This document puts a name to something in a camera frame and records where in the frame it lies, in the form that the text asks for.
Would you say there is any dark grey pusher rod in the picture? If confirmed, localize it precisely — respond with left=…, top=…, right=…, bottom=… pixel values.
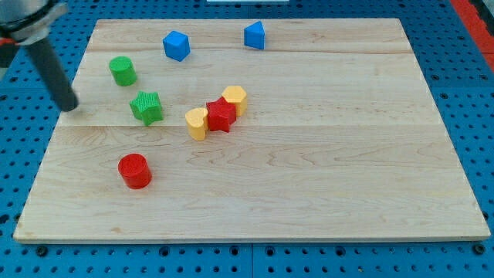
left=25, top=38, right=79, bottom=112

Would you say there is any green star block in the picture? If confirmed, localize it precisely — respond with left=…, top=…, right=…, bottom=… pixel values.
left=129, top=91, right=164, bottom=126

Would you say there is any red star block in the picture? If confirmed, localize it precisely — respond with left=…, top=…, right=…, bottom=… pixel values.
left=206, top=97, right=236, bottom=133

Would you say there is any green cylinder block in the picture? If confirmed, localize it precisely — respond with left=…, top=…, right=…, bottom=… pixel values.
left=109, top=56, right=137, bottom=86

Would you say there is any red cylinder block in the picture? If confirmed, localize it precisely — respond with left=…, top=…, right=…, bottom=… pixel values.
left=117, top=153, right=152, bottom=189

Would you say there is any blue cube block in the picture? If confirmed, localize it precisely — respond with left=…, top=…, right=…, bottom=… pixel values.
left=163, top=30, right=190, bottom=62

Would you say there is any light wooden board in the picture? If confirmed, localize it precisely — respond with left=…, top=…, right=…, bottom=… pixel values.
left=14, top=19, right=490, bottom=244

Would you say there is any yellow heart block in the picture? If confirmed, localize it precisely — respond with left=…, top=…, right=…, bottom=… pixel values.
left=185, top=107, right=208, bottom=141

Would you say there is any yellow hexagon block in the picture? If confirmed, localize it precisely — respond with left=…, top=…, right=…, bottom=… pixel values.
left=222, top=86, right=248, bottom=117

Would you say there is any blue triangle block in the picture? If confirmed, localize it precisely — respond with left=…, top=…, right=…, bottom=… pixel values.
left=244, top=21, right=266, bottom=49

